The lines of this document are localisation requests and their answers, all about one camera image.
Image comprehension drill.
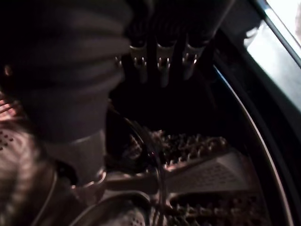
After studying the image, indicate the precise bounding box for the perforated steel washer drum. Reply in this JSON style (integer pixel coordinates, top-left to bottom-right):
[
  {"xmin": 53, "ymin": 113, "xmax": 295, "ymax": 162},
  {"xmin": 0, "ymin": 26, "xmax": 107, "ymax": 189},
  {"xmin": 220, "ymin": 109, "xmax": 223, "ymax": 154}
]
[{"xmin": 0, "ymin": 90, "xmax": 294, "ymax": 226}]

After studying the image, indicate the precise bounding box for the white washing machine front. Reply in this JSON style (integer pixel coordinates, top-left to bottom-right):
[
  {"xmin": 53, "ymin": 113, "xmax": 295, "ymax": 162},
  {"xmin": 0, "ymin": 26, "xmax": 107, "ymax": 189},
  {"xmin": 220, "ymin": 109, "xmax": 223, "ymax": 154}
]
[{"xmin": 242, "ymin": 0, "xmax": 301, "ymax": 117}]

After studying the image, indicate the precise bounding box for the grey drum lifter paddle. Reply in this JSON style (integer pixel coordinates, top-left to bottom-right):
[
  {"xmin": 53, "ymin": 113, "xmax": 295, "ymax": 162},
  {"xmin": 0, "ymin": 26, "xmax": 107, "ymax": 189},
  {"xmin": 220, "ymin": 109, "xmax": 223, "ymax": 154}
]
[{"xmin": 105, "ymin": 150, "xmax": 256, "ymax": 196}]

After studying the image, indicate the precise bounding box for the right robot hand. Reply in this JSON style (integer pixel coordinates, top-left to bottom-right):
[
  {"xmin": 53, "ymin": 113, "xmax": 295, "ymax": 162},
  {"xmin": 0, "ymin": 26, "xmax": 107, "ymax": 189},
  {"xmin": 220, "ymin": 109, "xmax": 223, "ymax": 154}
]
[{"xmin": 0, "ymin": 0, "xmax": 237, "ymax": 190}]

